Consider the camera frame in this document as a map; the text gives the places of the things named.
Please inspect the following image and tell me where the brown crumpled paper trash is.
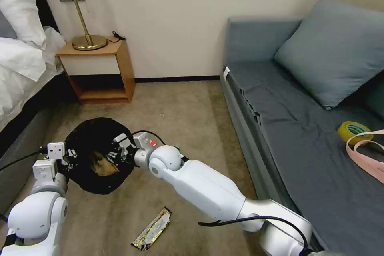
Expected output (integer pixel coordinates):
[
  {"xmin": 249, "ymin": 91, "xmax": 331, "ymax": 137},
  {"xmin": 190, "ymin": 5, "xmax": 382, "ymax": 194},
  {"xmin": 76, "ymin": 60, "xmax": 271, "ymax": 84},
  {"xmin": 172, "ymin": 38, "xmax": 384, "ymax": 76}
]
[{"xmin": 91, "ymin": 151, "xmax": 120, "ymax": 177}]

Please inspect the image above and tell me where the shiny snack wrapper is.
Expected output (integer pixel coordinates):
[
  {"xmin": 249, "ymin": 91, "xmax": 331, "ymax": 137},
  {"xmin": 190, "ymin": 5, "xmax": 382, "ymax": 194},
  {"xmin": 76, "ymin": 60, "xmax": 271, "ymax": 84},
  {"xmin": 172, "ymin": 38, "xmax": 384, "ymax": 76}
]
[{"xmin": 130, "ymin": 206, "xmax": 172, "ymax": 252}]

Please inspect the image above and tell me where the wooden nightstand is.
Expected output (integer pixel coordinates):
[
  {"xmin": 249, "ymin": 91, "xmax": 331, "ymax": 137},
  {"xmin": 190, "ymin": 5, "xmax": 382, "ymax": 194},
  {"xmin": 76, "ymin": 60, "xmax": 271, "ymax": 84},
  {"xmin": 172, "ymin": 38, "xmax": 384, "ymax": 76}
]
[{"xmin": 56, "ymin": 36, "xmax": 136, "ymax": 105}]

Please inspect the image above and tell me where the black skirting board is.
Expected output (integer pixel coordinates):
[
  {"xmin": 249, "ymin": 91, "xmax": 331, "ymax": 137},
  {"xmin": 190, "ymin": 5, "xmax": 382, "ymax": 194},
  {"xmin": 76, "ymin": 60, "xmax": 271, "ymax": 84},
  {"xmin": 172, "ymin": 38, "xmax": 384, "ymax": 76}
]
[{"xmin": 134, "ymin": 77, "xmax": 223, "ymax": 84}]

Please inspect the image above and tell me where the white duvet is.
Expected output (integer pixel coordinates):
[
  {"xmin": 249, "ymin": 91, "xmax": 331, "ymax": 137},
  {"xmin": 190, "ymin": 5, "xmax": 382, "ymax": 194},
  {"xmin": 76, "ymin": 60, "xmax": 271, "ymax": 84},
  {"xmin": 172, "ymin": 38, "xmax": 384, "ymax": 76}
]
[{"xmin": 0, "ymin": 26, "xmax": 67, "ymax": 133}]

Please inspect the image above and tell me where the dark headboard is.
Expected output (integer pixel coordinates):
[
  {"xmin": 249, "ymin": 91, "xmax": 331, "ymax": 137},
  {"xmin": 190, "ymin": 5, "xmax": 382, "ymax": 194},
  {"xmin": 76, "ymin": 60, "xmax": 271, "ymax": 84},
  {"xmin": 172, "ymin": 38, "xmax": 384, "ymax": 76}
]
[{"xmin": 32, "ymin": 0, "xmax": 62, "ymax": 40}]

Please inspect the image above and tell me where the grey-blue sofa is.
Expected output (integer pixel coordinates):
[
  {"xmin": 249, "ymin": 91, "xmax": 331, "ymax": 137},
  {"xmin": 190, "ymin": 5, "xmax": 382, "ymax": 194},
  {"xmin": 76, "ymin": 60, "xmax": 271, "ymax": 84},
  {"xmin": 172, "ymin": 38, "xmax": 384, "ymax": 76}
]
[{"xmin": 220, "ymin": 17, "xmax": 384, "ymax": 256}]

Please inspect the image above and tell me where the white pillow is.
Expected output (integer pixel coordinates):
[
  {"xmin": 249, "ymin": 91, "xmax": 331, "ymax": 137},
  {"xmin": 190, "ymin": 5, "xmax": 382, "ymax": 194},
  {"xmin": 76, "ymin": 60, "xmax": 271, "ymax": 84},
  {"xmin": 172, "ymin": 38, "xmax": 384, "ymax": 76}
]
[{"xmin": 0, "ymin": 0, "xmax": 47, "ymax": 47}]

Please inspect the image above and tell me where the blue square cushion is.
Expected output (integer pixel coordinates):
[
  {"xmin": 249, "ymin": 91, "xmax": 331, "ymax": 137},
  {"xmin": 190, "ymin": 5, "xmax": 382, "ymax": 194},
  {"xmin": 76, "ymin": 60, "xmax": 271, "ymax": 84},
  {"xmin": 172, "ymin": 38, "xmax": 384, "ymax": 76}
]
[{"xmin": 274, "ymin": 0, "xmax": 384, "ymax": 111}]

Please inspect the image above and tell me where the yellow-green tape roll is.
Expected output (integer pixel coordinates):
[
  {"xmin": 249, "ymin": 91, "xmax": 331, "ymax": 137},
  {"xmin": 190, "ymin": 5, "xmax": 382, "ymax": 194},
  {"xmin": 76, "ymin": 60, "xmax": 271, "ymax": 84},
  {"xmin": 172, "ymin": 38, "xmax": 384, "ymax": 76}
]
[{"xmin": 337, "ymin": 121, "xmax": 375, "ymax": 146}]

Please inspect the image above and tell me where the dark teal cushion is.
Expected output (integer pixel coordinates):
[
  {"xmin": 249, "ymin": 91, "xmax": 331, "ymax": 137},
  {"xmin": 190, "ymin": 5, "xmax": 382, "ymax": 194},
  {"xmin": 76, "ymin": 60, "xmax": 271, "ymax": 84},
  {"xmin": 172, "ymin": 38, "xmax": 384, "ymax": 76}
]
[{"xmin": 364, "ymin": 78, "xmax": 384, "ymax": 120}]

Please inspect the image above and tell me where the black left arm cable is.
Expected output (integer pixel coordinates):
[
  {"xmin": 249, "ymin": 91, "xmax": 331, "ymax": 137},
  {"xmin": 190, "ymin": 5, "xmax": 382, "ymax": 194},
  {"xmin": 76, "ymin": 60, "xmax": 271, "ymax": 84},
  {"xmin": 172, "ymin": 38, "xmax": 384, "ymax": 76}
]
[{"xmin": 0, "ymin": 146, "xmax": 50, "ymax": 173}]

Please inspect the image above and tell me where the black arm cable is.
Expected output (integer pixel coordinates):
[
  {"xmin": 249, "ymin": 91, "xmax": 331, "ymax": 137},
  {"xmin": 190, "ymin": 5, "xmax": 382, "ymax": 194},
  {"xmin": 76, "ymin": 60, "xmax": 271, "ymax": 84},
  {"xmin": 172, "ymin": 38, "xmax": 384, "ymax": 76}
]
[
  {"xmin": 198, "ymin": 213, "xmax": 312, "ymax": 252},
  {"xmin": 0, "ymin": 146, "xmax": 50, "ymax": 173}
]

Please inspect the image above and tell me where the black lamp cord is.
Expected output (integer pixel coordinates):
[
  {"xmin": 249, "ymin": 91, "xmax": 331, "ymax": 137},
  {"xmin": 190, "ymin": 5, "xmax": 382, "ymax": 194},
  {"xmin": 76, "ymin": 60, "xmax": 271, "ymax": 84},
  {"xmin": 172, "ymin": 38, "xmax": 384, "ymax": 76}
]
[{"xmin": 107, "ymin": 30, "xmax": 127, "ymax": 44}]

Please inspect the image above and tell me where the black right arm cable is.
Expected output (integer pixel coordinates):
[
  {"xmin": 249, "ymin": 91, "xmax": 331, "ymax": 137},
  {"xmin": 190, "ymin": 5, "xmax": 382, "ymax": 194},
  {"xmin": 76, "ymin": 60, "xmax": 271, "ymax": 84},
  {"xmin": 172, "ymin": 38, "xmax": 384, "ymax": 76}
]
[{"xmin": 198, "ymin": 213, "xmax": 312, "ymax": 252}]

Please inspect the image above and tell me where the pink strap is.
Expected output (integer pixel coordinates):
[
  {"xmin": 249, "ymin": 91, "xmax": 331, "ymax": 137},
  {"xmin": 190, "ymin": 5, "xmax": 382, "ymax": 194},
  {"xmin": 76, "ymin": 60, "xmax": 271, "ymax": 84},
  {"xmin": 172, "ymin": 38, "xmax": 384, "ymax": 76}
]
[{"xmin": 346, "ymin": 128, "xmax": 384, "ymax": 184}]

